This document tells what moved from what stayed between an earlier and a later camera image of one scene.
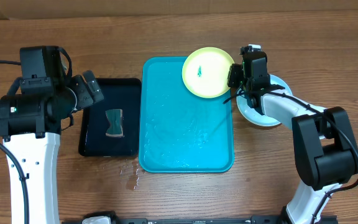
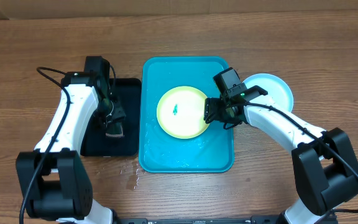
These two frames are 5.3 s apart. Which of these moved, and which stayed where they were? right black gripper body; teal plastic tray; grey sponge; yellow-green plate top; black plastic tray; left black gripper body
Moved: yellow-green plate top; right black gripper body; left black gripper body
Stayed: grey sponge; teal plastic tray; black plastic tray
